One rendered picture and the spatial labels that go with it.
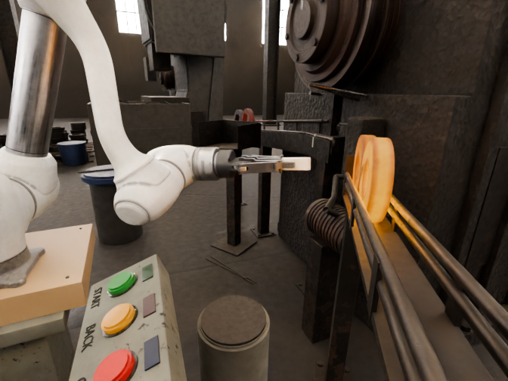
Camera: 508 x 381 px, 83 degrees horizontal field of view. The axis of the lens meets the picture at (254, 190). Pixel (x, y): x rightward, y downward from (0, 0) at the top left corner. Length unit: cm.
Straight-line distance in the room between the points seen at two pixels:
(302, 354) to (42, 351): 78
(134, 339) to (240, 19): 1166
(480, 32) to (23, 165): 125
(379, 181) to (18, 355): 96
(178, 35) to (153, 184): 309
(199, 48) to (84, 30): 295
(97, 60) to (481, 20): 91
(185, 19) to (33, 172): 294
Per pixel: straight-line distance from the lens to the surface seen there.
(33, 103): 101
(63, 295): 88
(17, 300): 90
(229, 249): 171
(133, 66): 1103
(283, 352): 117
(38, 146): 104
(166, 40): 362
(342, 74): 109
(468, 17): 101
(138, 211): 63
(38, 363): 106
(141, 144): 339
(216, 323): 51
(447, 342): 32
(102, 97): 72
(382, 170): 50
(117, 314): 42
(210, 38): 377
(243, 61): 1168
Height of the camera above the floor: 87
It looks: 19 degrees down
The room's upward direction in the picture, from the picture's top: 1 degrees clockwise
